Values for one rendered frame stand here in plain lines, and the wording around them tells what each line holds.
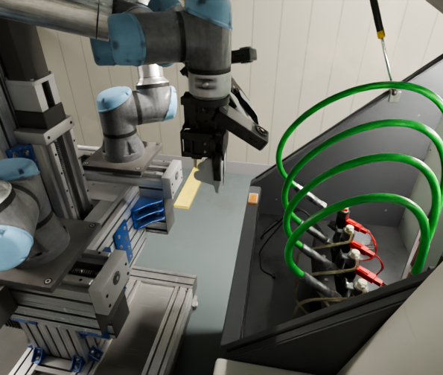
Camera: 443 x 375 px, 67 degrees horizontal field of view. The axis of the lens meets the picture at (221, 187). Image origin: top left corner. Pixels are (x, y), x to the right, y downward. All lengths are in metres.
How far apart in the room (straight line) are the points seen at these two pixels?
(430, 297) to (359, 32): 2.34
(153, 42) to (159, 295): 1.45
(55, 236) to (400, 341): 0.72
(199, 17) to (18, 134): 0.63
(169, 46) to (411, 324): 0.52
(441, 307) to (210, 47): 0.48
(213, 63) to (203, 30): 0.05
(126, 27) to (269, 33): 2.18
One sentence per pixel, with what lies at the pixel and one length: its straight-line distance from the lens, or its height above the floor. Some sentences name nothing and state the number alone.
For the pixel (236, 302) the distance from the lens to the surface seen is 0.83.
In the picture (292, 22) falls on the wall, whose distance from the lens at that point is 2.67.
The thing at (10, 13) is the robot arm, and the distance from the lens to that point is 0.69.
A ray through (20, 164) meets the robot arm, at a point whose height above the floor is 1.27.
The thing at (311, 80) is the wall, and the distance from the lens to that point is 2.75.
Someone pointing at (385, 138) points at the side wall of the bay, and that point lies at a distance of 1.15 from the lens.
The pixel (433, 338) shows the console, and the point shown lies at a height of 1.24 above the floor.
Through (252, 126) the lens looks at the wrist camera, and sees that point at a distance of 0.64.
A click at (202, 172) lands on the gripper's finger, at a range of 0.67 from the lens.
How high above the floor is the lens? 1.61
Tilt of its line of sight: 34 degrees down
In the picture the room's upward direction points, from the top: straight up
